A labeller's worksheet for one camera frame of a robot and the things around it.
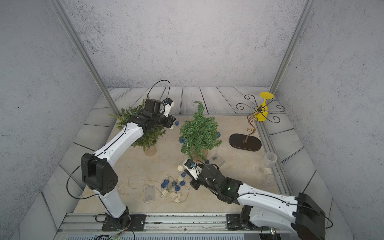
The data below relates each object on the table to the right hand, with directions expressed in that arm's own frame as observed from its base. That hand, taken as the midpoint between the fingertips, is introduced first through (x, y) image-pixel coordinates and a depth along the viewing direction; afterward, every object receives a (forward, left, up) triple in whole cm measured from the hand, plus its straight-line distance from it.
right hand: (186, 170), depth 73 cm
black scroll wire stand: (+27, -39, -16) cm, 50 cm away
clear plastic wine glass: (+6, -41, 0) cm, 41 cm away
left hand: (+27, +6, +8) cm, 29 cm away
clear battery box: (-6, +21, -17) cm, 28 cm away
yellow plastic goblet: (+26, -38, +12) cm, 48 cm away
